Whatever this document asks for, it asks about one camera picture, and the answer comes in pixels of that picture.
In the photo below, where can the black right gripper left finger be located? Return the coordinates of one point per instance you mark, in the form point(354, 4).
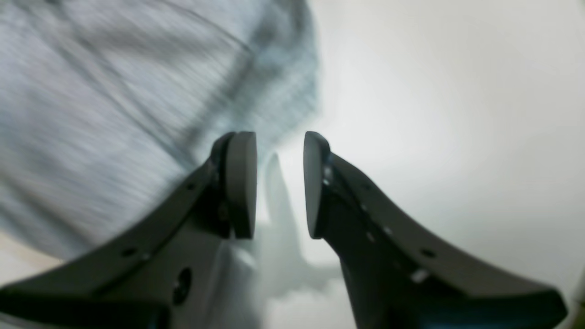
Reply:
point(161, 273)

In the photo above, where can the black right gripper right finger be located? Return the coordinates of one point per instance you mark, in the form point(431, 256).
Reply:
point(397, 273)

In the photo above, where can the grey T-shirt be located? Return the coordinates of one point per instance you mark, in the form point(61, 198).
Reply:
point(107, 104)

